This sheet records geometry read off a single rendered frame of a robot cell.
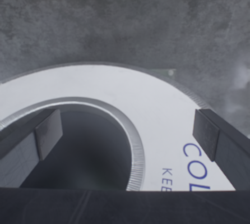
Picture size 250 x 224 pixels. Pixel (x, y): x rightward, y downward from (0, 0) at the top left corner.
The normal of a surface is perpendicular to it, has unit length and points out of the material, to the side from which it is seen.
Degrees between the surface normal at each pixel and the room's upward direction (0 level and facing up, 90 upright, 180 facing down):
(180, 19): 0
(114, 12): 0
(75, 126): 5
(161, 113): 90
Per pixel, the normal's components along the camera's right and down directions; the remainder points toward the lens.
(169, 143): -0.04, -0.76
